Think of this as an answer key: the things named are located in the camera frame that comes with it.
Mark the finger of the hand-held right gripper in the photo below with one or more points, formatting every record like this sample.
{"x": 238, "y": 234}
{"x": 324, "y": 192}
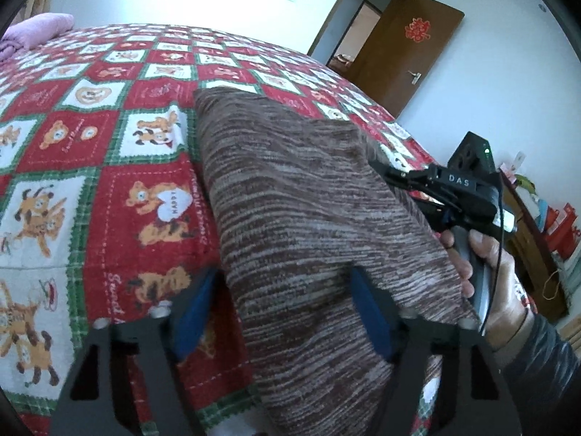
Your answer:
{"x": 399, "y": 175}
{"x": 431, "y": 213}

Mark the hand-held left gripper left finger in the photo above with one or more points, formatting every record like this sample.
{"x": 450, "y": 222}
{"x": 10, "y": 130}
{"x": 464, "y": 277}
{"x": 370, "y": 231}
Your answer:
{"x": 195, "y": 318}

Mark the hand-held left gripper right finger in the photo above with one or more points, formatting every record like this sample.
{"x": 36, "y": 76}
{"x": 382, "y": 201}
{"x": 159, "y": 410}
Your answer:
{"x": 372, "y": 318}

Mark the brown striped knit garment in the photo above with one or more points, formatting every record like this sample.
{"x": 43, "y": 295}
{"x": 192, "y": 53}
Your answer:
{"x": 295, "y": 218}

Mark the person's right forearm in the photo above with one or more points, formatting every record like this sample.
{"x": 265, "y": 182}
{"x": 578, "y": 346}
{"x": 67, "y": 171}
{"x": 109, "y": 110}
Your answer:
{"x": 540, "y": 381}

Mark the person's right hand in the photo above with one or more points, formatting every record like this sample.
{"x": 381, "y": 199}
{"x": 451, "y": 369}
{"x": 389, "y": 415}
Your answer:
{"x": 504, "y": 281}

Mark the green item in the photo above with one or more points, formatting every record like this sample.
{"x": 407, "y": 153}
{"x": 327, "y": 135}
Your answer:
{"x": 525, "y": 183}

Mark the wooden cabinet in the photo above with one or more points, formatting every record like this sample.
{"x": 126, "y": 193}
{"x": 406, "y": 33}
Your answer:
{"x": 531, "y": 245}

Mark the brown wooden door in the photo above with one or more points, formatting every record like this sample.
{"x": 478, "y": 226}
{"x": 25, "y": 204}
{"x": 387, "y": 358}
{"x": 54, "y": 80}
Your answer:
{"x": 408, "y": 68}

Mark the red bags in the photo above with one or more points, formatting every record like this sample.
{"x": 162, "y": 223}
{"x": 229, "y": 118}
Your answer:
{"x": 560, "y": 231}

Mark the red paper door decoration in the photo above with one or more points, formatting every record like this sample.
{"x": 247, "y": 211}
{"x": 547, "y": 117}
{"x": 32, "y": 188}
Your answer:
{"x": 418, "y": 28}

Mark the red checkered bear-print blanket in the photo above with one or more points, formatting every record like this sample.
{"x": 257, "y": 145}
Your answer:
{"x": 113, "y": 154}

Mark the folded purple towel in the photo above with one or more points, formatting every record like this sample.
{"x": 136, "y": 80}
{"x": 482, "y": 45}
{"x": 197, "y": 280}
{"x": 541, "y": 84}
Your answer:
{"x": 36, "y": 29}

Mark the brown wooden door frame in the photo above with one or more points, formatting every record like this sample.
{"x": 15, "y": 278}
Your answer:
{"x": 331, "y": 22}

